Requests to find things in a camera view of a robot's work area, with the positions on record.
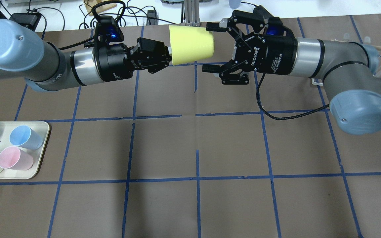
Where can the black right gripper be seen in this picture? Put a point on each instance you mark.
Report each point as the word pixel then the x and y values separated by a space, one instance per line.
pixel 276 54

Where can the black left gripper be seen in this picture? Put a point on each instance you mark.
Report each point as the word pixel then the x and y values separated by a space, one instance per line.
pixel 112 63

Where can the yellow-green plastic cup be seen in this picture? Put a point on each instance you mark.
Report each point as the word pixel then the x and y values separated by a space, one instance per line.
pixel 189 44

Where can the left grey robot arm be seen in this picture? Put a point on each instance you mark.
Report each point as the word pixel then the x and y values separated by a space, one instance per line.
pixel 46 68

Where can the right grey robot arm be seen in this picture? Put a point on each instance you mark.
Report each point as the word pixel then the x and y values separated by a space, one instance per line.
pixel 347 72

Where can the blue plastic cup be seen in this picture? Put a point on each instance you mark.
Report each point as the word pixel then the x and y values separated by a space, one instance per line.
pixel 25 137

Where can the pink plastic cup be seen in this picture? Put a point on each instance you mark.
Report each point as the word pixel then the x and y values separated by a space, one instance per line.
pixel 14 158

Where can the wooden board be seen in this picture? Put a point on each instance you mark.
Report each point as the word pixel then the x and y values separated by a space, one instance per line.
pixel 90 3

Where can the black power adapter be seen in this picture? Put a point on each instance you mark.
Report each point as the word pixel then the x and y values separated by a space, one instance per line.
pixel 27 20

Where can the white plastic tray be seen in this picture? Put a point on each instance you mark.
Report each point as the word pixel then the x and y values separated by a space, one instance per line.
pixel 40 127

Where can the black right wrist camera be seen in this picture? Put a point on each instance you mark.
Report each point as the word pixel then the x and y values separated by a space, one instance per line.
pixel 273 25

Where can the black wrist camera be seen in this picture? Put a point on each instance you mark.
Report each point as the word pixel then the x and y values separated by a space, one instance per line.
pixel 273 25
pixel 107 30

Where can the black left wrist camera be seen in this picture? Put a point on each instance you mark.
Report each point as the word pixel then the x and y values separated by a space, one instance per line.
pixel 107 30

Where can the aluminium profile post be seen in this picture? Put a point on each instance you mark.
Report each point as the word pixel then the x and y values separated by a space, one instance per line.
pixel 191 11

